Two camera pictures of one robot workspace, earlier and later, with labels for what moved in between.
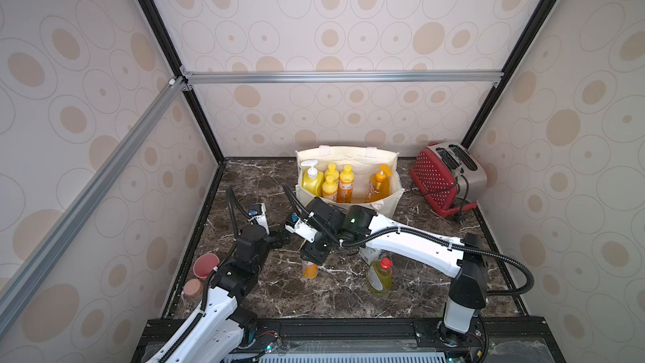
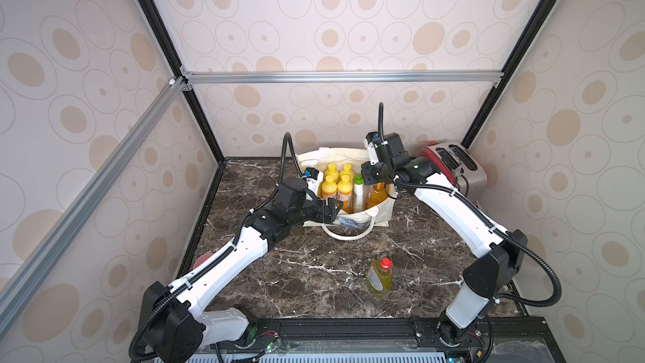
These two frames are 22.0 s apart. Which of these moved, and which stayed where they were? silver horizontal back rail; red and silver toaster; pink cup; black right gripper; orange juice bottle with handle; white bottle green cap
Moved: white bottle green cap; black right gripper
Stayed: orange juice bottle with handle; pink cup; silver horizontal back rail; red and silver toaster
